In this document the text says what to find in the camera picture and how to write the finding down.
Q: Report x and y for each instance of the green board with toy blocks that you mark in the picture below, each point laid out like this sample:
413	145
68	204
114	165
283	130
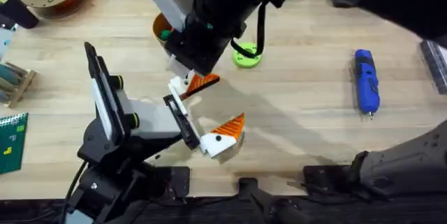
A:
12	143

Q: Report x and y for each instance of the green disc with holes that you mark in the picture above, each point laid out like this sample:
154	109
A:
246	60

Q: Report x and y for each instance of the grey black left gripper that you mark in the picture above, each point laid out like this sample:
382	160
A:
157	119

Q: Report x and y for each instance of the blue electric screwdriver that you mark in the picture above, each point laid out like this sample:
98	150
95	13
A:
366	81

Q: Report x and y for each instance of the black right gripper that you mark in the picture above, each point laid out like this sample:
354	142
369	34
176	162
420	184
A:
216	18

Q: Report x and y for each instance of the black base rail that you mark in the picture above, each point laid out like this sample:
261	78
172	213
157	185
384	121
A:
244	206

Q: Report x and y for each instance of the orange ribbed wedge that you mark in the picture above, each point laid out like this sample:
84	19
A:
200	83

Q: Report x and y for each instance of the left wrist upright plate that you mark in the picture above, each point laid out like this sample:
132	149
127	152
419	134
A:
103	91

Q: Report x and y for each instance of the small wooden peg rack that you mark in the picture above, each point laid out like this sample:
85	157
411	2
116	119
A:
15	82

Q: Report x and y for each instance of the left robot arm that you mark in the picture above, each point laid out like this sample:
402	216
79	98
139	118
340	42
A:
115	175

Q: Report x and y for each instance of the black device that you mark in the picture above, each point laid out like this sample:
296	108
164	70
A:
15	7

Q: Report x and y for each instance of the brown tub with toys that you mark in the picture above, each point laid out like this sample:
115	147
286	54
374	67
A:
161	28

